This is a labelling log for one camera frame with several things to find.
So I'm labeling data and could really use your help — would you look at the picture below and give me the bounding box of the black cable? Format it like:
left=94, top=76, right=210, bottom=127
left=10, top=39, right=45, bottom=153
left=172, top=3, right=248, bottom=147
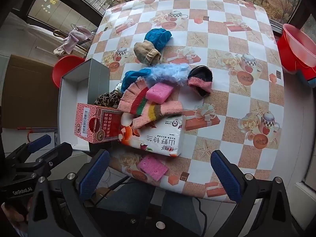
left=195, top=197, right=213, bottom=228

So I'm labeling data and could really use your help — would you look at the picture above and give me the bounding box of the leopard print scarf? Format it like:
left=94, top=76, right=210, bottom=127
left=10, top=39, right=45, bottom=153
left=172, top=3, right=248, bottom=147
left=94, top=91, right=122, bottom=109

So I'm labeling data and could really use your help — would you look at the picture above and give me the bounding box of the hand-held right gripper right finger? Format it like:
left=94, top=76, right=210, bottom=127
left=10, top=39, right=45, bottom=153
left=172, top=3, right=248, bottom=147
left=210, top=149, right=297, bottom=237

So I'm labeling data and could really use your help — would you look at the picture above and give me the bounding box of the blue cloth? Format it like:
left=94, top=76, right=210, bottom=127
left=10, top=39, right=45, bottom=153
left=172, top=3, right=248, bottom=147
left=144, top=28, right=172, bottom=50
left=122, top=69, right=153, bottom=92

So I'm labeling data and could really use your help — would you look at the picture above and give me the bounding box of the black and pink sock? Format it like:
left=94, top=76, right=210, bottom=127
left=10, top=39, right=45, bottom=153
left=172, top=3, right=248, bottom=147
left=188, top=65, right=213, bottom=97

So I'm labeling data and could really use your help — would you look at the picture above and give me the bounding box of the red plastic chair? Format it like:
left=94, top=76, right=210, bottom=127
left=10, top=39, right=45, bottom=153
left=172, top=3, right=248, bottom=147
left=52, top=55, right=86, bottom=88

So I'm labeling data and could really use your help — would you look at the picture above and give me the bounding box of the light blue fluffy duster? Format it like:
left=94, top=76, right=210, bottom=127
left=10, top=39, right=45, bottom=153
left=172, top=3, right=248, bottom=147
left=146, top=63, right=190, bottom=87

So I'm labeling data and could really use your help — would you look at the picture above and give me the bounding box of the checkered printed tablecloth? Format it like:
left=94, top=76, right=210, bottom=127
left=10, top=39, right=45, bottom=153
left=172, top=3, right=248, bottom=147
left=85, top=0, right=285, bottom=204

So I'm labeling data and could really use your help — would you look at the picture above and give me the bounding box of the pink hanging cloth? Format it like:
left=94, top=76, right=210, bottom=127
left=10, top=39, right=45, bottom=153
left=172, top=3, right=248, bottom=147
left=54, top=26, right=94, bottom=56

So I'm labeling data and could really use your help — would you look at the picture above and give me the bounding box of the white tied curtain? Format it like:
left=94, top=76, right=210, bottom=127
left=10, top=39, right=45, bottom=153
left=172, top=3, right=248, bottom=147
left=10, top=12, right=60, bottom=55

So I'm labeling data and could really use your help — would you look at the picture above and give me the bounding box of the pink plastic basin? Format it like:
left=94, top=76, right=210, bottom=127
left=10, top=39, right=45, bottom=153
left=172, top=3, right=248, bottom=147
left=282, top=23, right=316, bottom=67

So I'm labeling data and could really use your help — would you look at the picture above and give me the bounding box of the brown cardboard sheet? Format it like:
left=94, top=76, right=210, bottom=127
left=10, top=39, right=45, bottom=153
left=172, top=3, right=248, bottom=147
left=1, top=54, right=62, bottom=129

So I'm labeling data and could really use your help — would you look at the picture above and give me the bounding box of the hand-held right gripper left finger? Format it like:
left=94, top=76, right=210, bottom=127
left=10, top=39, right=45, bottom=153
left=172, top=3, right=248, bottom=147
left=27, top=149, right=110, bottom=237

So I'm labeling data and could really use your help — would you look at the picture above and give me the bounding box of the red plastic bucket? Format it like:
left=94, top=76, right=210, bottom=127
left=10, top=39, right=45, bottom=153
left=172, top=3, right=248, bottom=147
left=276, top=36, right=316, bottom=82

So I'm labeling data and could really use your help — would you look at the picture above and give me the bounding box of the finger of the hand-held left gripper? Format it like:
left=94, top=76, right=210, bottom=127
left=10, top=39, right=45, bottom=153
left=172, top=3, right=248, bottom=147
left=6, top=134, right=52, bottom=165
left=15, top=142, right=73, bottom=176

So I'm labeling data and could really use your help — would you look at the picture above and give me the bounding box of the pink sponge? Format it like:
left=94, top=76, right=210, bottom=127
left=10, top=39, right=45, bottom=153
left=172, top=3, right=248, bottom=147
left=146, top=83, right=173, bottom=104
left=137, top=155, right=168, bottom=181

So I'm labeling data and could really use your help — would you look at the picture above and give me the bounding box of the blue plastic basin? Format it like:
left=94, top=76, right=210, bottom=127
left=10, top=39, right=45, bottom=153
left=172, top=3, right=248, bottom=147
left=295, top=69, right=316, bottom=88

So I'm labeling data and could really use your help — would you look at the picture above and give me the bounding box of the red handled mop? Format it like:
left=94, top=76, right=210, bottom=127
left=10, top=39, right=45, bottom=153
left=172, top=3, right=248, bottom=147
left=17, top=126, right=58, bottom=141

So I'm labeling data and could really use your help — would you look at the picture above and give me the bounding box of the grey cardboard box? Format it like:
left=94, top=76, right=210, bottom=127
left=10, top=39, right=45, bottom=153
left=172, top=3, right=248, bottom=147
left=57, top=58, right=110, bottom=152

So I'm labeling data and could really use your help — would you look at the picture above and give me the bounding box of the person's left hand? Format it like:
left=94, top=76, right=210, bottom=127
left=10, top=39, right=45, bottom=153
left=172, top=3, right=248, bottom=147
left=1, top=201, right=34, bottom=231

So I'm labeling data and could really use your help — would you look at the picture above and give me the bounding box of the beige knit sock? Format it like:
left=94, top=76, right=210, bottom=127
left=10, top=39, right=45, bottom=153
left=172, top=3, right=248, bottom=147
left=134, top=41, right=161, bottom=66

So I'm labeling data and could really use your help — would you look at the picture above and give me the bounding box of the red tissue box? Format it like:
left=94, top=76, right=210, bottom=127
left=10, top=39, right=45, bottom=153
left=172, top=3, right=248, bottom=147
left=75, top=103, right=123, bottom=144

